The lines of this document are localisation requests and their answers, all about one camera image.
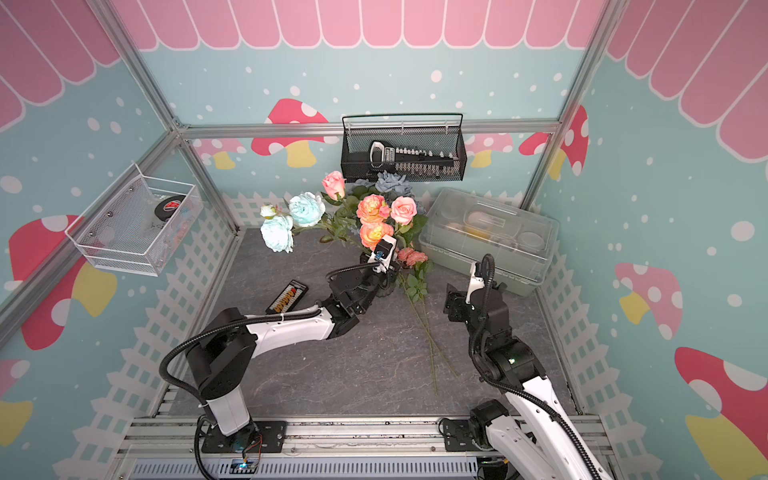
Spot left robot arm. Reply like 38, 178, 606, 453
158, 262, 398, 437

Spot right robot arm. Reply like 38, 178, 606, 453
444, 254, 611, 479

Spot glass flower vase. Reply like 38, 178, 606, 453
362, 255, 401, 298

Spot green clear-lid storage box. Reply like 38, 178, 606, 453
418, 188, 559, 297

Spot light blue flower stem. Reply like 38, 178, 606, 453
259, 192, 326, 253

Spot pink rose stem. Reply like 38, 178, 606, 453
322, 171, 346, 201

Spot dusty blue flower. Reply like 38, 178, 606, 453
348, 171, 413, 201

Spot black red tape measure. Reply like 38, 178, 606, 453
154, 195, 186, 222

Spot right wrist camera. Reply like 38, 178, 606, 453
465, 262, 486, 304

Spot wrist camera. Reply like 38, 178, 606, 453
368, 235, 397, 274
465, 262, 486, 304

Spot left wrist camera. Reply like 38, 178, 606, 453
368, 235, 397, 274

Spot black mesh wall basket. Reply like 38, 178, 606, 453
341, 113, 467, 182

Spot white wire wall basket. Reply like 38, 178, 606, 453
65, 164, 203, 277

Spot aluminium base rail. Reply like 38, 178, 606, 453
104, 415, 619, 480

